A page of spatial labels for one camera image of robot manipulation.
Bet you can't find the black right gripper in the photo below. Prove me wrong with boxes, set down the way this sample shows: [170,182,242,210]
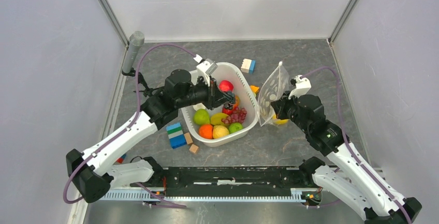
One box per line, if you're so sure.
[271,90,310,133]

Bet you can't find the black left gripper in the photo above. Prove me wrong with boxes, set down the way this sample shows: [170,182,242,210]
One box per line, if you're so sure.
[177,74,232,110]

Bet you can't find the yellow apple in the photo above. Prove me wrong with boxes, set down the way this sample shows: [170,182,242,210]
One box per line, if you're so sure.
[272,115,289,125]

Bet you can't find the red apple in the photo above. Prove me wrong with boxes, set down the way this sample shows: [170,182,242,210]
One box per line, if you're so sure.
[218,80,234,92]

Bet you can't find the red orange mango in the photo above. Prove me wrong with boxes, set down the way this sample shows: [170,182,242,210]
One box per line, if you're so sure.
[222,95,240,115]

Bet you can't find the green pear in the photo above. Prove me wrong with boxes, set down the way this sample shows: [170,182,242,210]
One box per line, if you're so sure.
[193,109,210,126]

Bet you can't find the clear dotted zip bag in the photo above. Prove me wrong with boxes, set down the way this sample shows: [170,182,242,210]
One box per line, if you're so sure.
[257,61,289,127]

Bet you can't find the red grape bunch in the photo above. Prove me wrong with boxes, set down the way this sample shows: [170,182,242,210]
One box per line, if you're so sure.
[223,107,247,125]

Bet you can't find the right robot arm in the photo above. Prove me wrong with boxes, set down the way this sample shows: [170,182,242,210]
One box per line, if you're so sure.
[270,95,422,223]

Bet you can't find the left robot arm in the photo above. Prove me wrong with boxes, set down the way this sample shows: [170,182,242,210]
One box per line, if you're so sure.
[64,69,235,203]

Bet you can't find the white garlic clove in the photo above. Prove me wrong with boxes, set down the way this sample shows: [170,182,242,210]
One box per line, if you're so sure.
[193,103,207,111]

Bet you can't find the yellow starfruit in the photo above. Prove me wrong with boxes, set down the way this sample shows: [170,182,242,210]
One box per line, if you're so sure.
[210,112,229,126]

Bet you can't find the white plastic basket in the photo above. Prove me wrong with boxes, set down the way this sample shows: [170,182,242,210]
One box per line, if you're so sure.
[181,62,259,147]

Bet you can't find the yellow bumpy lemon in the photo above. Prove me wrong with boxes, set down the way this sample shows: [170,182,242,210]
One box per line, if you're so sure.
[212,125,230,139]

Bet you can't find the orange fruit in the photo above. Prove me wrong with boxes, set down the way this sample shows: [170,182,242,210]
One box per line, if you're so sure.
[198,124,213,139]

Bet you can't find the small green lime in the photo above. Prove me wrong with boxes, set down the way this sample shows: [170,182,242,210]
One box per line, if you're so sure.
[228,122,244,134]

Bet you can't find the orange green block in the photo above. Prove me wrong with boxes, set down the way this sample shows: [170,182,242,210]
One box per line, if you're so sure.
[250,85,260,96]

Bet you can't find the white and blue block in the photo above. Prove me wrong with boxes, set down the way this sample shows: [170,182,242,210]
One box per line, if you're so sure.
[240,58,256,74]

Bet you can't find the tan wooden block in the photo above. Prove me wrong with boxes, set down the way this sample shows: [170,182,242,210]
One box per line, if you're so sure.
[184,132,193,145]

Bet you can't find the blue green stacked blocks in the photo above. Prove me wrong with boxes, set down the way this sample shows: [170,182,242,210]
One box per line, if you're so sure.
[166,122,187,149]

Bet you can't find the small wooden cube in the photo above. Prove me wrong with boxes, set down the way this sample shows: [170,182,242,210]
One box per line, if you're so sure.
[189,144,199,154]

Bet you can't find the black microphone tripod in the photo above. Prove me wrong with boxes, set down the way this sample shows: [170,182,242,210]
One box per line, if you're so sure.
[121,68,164,97]

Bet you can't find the grey microphone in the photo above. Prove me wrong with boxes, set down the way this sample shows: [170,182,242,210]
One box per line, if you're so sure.
[122,31,145,75]

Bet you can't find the red blue block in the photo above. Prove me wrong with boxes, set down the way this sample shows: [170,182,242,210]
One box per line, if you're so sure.
[116,154,127,163]

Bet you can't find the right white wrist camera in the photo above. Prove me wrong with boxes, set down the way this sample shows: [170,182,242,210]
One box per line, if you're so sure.
[288,75,312,99]

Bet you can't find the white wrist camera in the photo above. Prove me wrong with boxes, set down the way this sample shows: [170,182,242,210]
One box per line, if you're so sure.
[288,75,312,99]
[194,54,217,86]

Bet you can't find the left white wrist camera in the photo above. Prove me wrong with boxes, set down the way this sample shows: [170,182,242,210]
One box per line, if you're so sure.
[194,54,217,86]

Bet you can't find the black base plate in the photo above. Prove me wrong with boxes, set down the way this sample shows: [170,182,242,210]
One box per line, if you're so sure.
[142,166,317,197]

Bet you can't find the aluminium rail frame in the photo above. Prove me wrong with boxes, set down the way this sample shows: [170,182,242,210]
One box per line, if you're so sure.
[71,166,388,208]

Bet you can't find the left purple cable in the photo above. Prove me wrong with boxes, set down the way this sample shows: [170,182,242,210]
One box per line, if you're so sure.
[63,43,203,210]

